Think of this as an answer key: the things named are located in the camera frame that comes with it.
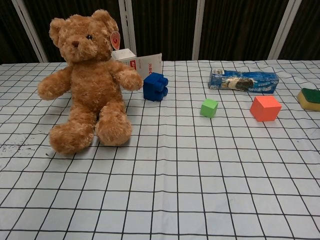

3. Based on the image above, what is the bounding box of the brown plush teddy bear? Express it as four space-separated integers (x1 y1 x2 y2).
37 9 144 155

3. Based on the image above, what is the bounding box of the blue plastic building block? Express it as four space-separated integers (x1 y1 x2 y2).
143 71 169 102

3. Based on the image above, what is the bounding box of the green cube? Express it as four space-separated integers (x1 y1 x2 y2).
199 98 219 119

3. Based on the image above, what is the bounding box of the white black checked tablecloth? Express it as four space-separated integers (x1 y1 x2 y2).
0 59 320 240

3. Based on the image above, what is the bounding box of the white red carton box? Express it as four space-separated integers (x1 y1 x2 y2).
111 48 163 80

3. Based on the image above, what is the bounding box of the red white heart hang tag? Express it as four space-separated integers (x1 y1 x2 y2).
109 31 121 50

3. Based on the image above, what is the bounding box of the blue cookie package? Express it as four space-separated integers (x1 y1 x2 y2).
207 69 280 94

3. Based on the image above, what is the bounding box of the orange cube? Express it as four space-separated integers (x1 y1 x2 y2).
249 95 283 123

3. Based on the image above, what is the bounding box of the dark ribbed partition panel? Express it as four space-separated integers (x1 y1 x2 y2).
0 0 320 65

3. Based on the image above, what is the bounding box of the yellow green sponge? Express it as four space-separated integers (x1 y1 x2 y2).
296 87 320 112

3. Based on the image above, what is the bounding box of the white plain frame post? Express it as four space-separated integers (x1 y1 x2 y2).
192 0 212 61

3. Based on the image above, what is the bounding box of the white slotted frame post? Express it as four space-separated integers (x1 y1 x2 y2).
118 0 137 56

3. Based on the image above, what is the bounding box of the white slanted frame post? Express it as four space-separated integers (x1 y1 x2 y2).
268 0 303 61
11 0 49 63

